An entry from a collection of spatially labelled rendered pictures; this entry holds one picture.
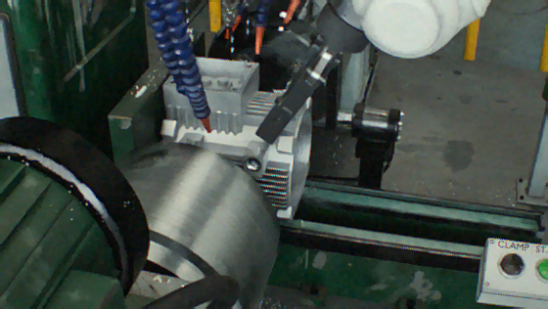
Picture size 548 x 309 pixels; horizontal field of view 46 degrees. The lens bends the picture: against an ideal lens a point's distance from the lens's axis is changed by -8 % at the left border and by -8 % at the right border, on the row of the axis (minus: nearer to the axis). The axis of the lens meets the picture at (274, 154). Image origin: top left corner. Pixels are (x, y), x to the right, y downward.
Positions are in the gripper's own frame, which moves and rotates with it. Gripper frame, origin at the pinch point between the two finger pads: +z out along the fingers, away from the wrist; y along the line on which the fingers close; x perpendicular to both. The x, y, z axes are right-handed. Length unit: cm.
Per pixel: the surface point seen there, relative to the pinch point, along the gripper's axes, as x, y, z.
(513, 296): 34.4, 20.0, -11.0
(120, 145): -16.7, 9.0, 11.6
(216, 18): -33, -228, 121
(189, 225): -3.8, 28.7, -2.1
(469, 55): 80, -231, 60
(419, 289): 34.4, 1.2, 11.4
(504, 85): 51, -83, 7
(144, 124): -15.5, 5.6, 9.0
